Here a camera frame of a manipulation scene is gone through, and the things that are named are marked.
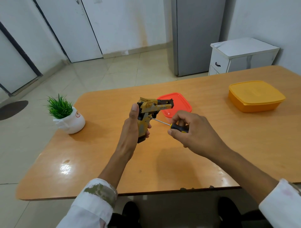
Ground person's right hand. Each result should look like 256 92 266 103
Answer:
167 110 230 161

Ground person's left hand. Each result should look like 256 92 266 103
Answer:
116 103 152 163

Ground black yellow handled screwdriver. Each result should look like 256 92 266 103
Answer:
151 118 190 134

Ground yellow black toy gun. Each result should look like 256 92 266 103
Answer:
137 97 174 144

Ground person's right forearm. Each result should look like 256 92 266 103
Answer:
212 146 281 205

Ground person's left forearm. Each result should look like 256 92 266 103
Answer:
98 150 132 190

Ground red plastic container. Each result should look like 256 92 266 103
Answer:
157 92 193 124

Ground green plant in white pot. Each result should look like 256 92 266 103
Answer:
46 94 86 135

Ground orange lidded plastic container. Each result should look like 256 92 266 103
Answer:
228 80 286 113

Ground person's dark trousers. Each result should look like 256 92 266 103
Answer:
107 196 274 228

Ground grey refrigerator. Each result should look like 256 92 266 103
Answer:
171 0 226 77

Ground white stained left shirt sleeve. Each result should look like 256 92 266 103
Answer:
56 178 118 228

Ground white drawer cabinet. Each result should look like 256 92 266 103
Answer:
208 37 281 76

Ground dark round floor mat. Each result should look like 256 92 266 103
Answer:
0 100 29 121

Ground white right shirt sleeve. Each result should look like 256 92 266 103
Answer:
258 178 301 228

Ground white door black frame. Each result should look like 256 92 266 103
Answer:
0 21 43 96
33 0 103 63

